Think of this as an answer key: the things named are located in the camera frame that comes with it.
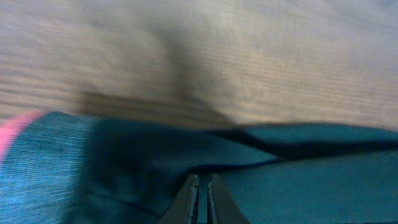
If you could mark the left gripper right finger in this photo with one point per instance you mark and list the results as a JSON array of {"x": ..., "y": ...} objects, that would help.
[{"x": 221, "y": 207}]

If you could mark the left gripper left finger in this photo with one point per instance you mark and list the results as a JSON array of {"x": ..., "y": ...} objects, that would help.
[{"x": 184, "y": 208}]

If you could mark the black leggings red waistband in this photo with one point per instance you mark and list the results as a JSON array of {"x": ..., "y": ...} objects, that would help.
[{"x": 60, "y": 168}]

